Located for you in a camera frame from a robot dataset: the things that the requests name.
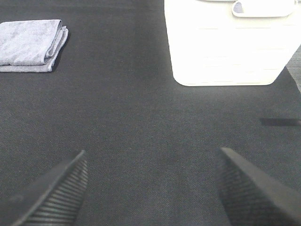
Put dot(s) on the white plastic basket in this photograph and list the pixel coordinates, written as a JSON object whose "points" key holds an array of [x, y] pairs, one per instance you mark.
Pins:
{"points": [[231, 42]]}

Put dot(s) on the black table cloth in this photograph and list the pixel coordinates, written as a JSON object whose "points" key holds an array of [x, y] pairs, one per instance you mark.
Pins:
{"points": [[151, 143]]}

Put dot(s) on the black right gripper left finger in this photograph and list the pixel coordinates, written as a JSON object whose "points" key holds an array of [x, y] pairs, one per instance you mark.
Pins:
{"points": [[55, 198]]}

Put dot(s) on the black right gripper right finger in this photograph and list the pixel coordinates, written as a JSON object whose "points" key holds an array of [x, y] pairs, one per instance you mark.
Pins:
{"points": [[251, 197]]}

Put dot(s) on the light blue towel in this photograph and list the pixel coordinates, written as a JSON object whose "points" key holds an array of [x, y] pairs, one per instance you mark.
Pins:
{"points": [[31, 46]]}

